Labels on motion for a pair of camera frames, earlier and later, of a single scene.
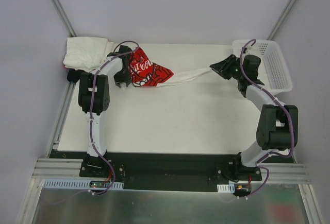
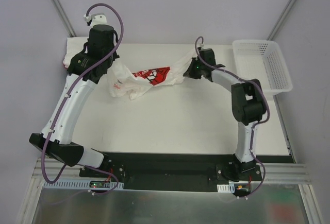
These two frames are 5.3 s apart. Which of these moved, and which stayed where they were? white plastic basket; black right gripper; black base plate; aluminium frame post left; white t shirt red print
Moved: white t shirt red print; black right gripper
Stayed: black base plate; white plastic basket; aluminium frame post left
